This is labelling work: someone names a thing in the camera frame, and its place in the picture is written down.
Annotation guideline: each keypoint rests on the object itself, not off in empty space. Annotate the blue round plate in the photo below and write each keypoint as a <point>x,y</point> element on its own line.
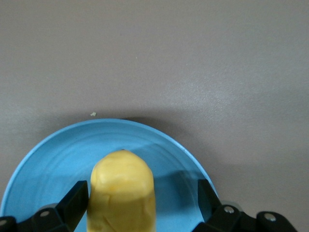
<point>60,157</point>

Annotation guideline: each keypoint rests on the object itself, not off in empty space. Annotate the small pale crumb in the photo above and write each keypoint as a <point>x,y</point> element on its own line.
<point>93,114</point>

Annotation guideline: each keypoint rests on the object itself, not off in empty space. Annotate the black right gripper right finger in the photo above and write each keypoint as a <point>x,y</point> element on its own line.
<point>224,217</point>

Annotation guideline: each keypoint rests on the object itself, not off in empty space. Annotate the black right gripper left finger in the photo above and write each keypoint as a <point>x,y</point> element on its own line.
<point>65,207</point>

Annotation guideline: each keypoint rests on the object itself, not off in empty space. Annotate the yellow peeled potato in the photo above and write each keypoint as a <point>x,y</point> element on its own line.
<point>120,188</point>

